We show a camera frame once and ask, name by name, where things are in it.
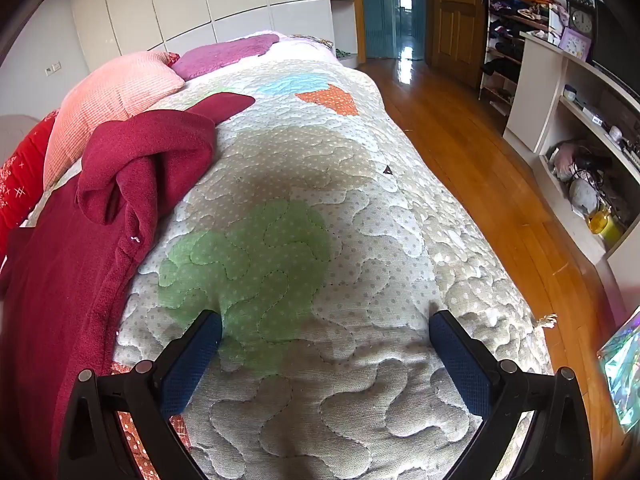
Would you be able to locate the wooden door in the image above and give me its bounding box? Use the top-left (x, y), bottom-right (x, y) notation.
top-left (431, 0), bottom-right (489, 89)

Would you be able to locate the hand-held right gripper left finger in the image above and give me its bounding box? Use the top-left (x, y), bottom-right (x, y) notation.
top-left (57, 310), bottom-right (223, 480)

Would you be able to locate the pink checked pillow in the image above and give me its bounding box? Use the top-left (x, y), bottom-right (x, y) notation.
top-left (42, 51), bottom-right (185, 191)

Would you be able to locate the red printed quilt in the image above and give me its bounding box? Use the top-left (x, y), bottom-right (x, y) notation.
top-left (0, 110), bottom-right (61, 257)

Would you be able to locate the white shelf unit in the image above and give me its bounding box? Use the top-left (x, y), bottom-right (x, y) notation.
top-left (502, 30), bottom-right (640, 267)

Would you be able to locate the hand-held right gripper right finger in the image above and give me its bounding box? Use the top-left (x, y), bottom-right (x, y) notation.
top-left (429, 310), bottom-right (593, 480)

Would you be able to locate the yellow bottle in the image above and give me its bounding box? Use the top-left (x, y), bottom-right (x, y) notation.
top-left (587, 207), bottom-right (624, 244)

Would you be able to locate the beige headboard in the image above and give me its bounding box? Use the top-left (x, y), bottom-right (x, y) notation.
top-left (0, 114), bottom-right (42, 167)

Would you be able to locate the quilted patchwork bedspread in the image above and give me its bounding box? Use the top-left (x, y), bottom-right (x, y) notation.
top-left (110, 57), bottom-right (557, 480)

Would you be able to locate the white corner shelf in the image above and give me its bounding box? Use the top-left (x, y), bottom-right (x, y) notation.
top-left (327, 0), bottom-right (360, 68)

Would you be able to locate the purple fleece blanket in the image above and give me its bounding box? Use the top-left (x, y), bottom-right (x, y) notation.
top-left (171, 33), bottom-right (281, 81)

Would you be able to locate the holographic shiny box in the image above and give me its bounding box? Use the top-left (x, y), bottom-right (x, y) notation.
top-left (597, 310), bottom-right (640, 436)

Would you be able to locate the dark table clock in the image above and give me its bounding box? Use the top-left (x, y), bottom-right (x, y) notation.
top-left (567, 0), bottom-right (597, 41)

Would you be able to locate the pale pink bed sheet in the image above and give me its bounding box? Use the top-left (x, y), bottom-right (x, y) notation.
top-left (265, 32), bottom-right (342, 67)

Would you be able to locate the black television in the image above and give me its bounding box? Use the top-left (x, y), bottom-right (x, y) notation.
top-left (592, 0), bottom-right (640, 107)

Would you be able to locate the blue curtain doorway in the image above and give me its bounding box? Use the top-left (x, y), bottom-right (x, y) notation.
top-left (359, 0), bottom-right (432, 62)

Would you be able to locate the pink plush toy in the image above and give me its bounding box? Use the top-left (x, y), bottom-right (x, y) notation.
top-left (549, 141), bottom-right (582, 182)

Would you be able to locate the white glossy wardrobe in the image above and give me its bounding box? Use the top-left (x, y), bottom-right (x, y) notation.
top-left (70, 0), bottom-right (335, 61)

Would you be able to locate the rack with clothes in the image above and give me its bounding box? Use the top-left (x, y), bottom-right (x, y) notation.
top-left (477, 0), bottom-right (569, 117)

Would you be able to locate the dark red sweater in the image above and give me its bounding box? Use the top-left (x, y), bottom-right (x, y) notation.
top-left (0, 94), bottom-right (257, 480)

